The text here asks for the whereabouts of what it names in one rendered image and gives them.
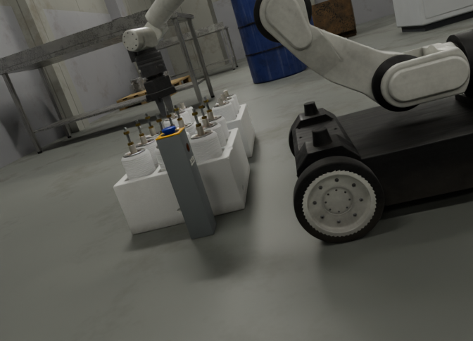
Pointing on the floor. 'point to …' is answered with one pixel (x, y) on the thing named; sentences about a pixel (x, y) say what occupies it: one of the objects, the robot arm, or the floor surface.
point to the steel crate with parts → (336, 16)
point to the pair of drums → (262, 44)
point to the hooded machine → (431, 5)
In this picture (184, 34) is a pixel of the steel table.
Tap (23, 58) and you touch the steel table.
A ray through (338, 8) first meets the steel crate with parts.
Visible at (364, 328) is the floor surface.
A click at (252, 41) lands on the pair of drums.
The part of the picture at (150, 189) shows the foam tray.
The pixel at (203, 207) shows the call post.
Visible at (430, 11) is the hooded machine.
